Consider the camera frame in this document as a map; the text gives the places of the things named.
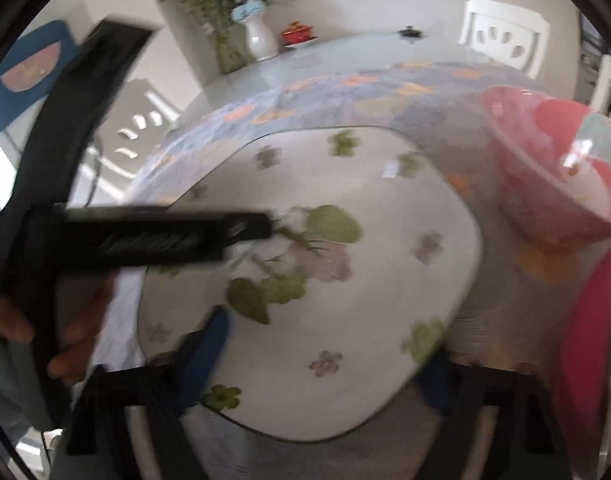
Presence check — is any white square floral plate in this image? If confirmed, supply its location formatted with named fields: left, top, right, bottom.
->
left=138, top=127, right=482, bottom=442

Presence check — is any steel bowl pink outside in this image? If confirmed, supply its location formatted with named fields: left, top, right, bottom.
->
left=551, top=248, right=611, bottom=479

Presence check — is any white chair left side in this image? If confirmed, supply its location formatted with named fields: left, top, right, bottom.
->
left=81, top=79, right=180, bottom=200

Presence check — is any white chair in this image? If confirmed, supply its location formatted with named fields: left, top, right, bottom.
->
left=590, top=54, right=611, bottom=119
left=458, top=0, right=551, bottom=79
left=81, top=79, right=180, bottom=200

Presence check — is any pink cartoon bowl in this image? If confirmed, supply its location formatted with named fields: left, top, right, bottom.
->
left=480, top=86, right=611, bottom=248

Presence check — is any white ribbed flower vase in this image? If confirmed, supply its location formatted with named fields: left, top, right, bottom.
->
left=243, top=13, right=281, bottom=62

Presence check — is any red lidded pot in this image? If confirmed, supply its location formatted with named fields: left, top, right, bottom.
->
left=281, top=22, right=315, bottom=48

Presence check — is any white chair right side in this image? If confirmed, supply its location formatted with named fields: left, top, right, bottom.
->
left=590, top=54, right=611, bottom=119

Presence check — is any white chair far side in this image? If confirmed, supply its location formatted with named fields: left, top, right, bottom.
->
left=458, top=0, right=551, bottom=79

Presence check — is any black pot lid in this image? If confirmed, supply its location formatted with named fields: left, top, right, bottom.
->
left=399, top=26, right=425, bottom=41

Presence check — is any black cable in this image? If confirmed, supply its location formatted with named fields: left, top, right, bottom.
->
left=82, top=138, right=105, bottom=206

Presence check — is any blue wall picture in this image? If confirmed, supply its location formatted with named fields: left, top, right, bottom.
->
left=0, top=20, right=79, bottom=131

